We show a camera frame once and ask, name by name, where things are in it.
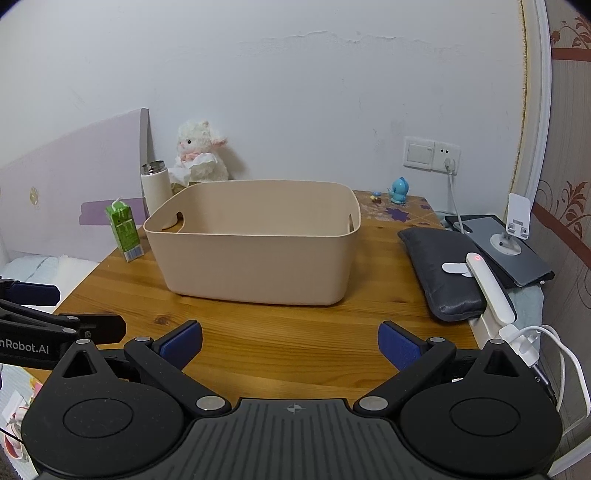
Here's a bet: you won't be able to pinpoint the white phone stand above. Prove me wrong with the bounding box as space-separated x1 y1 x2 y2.
489 193 530 256

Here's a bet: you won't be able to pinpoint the white plush lamb toy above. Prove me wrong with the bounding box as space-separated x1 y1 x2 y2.
174 120 230 183

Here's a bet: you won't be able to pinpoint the green drink carton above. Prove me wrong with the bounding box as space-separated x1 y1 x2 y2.
105 198 145 263

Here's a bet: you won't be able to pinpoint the white plug with cable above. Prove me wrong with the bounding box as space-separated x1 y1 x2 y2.
444 157 467 232

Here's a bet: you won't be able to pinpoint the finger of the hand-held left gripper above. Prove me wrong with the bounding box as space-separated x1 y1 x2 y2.
0 300 126 344
0 277 61 306

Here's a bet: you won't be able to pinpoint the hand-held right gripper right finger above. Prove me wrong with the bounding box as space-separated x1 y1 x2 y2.
353 320 536 411

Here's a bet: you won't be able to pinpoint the beige plastic storage bin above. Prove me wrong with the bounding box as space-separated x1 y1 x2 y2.
143 179 362 306

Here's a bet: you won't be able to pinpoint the white thermos bottle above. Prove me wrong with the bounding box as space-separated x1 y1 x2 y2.
141 159 174 217

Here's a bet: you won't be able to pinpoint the white folding desk lamp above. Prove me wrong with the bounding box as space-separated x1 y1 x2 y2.
442 252 516 326

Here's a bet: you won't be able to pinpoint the pink and purple headboard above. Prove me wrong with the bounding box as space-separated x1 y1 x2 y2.
0 108 153 259

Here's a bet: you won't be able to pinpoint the white charger with cable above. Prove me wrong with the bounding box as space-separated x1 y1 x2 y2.
499 324 585 411

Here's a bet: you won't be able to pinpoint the dark grey tablet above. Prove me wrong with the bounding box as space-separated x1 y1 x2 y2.
445 215 555 288

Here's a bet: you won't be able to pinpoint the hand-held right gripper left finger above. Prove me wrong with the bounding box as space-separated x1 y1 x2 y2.
51 320 232 413

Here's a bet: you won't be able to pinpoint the white wall switch socket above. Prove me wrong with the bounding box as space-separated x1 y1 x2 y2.
404 136 461 174

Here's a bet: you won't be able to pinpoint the white pillow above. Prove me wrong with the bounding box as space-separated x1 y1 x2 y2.
0 255 100 319

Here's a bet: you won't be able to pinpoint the light blue cloth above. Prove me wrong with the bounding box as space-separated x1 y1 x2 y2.
510 281 546 329

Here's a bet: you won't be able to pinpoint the grey fabric pouch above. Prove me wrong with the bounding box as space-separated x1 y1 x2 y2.
398 227 488 322

